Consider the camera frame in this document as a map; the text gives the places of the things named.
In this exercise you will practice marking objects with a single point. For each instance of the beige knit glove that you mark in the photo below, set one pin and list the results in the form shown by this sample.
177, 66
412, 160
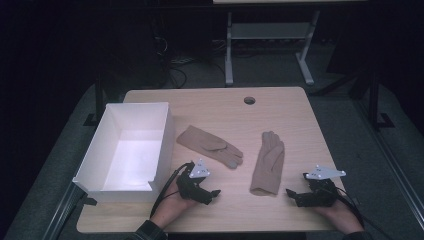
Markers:
206, 145
268, 166

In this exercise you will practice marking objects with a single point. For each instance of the white box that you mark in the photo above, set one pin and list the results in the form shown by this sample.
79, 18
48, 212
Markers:
133, 166

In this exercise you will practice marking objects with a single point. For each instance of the person's left hand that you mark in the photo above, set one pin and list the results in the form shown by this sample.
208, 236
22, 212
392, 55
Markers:
170, 208

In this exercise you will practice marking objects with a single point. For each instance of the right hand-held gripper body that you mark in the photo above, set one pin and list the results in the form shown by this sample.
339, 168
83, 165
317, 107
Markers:
321, 195

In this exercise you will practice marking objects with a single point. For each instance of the aluminium frame rail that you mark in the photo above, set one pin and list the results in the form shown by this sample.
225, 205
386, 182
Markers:
390, 160
61, 213

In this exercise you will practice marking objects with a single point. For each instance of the black metal stand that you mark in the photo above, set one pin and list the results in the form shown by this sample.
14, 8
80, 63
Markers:
99, 100
375, 100

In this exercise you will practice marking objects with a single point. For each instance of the white metal desk frame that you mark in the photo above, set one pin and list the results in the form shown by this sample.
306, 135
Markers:
270, 31

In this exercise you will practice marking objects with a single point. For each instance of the person's right hand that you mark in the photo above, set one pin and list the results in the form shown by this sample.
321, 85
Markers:
341, 218

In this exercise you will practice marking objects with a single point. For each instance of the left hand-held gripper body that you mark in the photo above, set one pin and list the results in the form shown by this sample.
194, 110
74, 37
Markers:
191, 186

